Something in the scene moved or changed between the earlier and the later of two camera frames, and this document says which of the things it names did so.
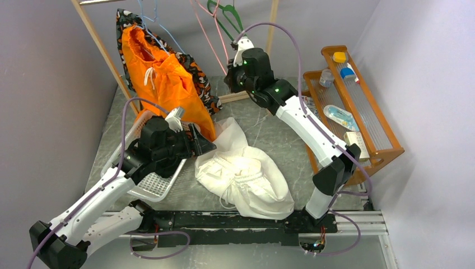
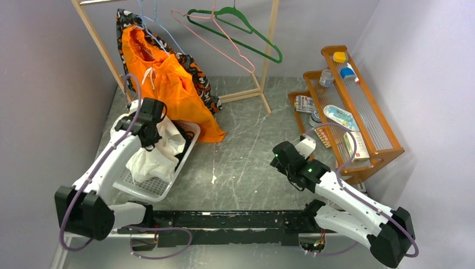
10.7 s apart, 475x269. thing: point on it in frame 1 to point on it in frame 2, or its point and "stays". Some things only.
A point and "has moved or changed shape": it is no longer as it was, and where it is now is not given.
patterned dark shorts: (124, 20) stays
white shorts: (245, 176) has moved or changed shape
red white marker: (356, 79) stays
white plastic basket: (154, 188) stays
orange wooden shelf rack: (339, 97) stays
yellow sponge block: (339, 56) stays
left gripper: (198, 145) to (147, 143)
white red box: (355, 137) stays
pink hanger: (217, 26) to (212, 44)
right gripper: (229, 78) to (275, 163)
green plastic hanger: (227, 7) to (235, 10)
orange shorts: (162, 83) stays
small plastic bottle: (326, 78) stays
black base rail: (177, 228) stays
